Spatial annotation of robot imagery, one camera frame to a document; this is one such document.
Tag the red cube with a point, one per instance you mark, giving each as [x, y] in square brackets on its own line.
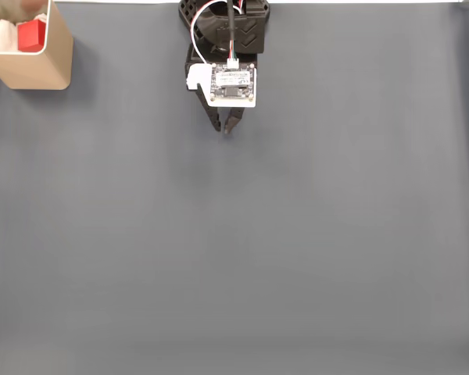
[31, 37]

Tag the beige box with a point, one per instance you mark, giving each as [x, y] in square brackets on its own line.
[35, 70]

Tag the person's hand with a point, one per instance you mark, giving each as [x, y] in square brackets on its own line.
[11, 7]

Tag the grey mat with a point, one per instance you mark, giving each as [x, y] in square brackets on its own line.
[234, 234]

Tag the white padding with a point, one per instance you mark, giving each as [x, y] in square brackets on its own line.
[6, 37]

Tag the white-mounted camera circuit board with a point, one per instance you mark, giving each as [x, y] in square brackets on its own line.
[232, 84]

